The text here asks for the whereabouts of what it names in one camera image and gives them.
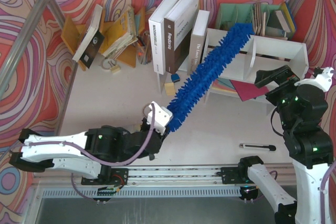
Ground blue microfiber duster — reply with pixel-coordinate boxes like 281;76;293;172
167;23;254;133

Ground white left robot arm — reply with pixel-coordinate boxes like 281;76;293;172
9;119;169;184

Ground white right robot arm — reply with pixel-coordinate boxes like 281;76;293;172
238;66;335;223

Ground white wooden bookshelf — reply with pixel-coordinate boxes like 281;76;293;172
203;28;309;115

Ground black white pen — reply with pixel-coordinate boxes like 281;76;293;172
239;143;277;152

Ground small wooden block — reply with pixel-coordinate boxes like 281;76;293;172
164;82;176;96

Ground teal paper sheets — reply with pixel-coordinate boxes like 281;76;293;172
212;78;236;93

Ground blue black small eraser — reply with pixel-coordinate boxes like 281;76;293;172
171;73;181;83

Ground blue yellow folders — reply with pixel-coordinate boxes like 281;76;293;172
279;2;297;34

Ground clear pencil cup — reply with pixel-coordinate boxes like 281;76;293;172
136;30;152;65

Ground teal desk organizer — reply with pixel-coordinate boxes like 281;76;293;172
215;2;295;40

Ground white book black cover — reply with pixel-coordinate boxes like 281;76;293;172
72;4;104;69

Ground yellow worn books stack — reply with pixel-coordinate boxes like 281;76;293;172
100;6;136;59

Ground yellow wooden book rack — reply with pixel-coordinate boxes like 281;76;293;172
61;4;145;70

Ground taupe Lonely Ones book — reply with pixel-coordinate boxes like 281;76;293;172
187;10;210;76

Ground white Mademoiselle book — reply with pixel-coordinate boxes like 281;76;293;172
149;0;178;74

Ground brown Fredonia book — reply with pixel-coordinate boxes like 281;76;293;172
164;0;199;74

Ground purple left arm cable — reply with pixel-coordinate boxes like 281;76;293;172
7;103;157;204

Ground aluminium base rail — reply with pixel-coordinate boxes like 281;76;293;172
33;165;253;200

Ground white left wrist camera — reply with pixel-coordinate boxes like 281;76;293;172
146;101;173;135

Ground ring with gold binder clip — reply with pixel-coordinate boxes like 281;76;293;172
101;58;121;74

